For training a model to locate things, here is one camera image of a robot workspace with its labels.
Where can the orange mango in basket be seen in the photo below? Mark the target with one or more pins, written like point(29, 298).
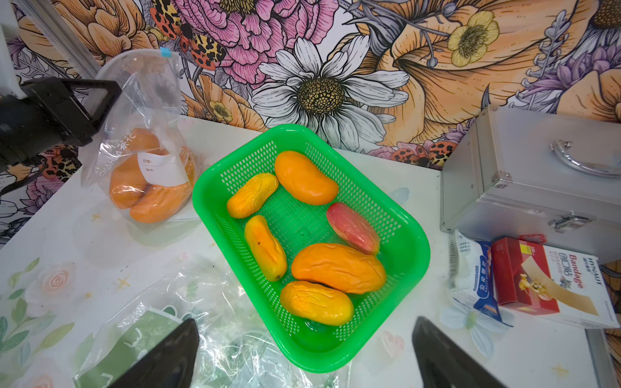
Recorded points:
point(303, 180)

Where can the orange mango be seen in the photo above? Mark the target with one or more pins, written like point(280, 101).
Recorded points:
point(303, 180)
point(170, 181)
point(127, 184)
point(317, 303)

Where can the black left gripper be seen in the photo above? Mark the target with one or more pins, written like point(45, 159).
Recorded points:
point(55, 111)

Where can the red white snack box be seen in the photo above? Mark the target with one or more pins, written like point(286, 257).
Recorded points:
point(553, 283)

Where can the blue white small packet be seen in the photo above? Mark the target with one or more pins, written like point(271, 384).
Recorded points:
point(471, 275)

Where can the silver metal case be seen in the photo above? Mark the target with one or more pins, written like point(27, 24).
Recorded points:
point(546, 178)

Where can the clear zip-top bag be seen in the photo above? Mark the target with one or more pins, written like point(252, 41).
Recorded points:
point(150, 99)

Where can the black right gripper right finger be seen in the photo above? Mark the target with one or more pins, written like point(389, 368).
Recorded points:
point(444, 364)

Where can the pile of clear zip bags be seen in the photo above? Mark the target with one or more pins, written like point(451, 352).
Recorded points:
point(234, 346)

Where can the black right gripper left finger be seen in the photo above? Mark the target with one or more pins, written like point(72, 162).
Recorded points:
point(171, 363)

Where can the red mango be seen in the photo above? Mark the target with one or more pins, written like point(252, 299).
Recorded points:
point(353, 228)

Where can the yellow orange mango basket front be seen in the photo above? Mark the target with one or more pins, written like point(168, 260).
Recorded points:
point(265, 248)

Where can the yellow wrinkled mango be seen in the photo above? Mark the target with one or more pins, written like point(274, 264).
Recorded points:
point(252, 196)

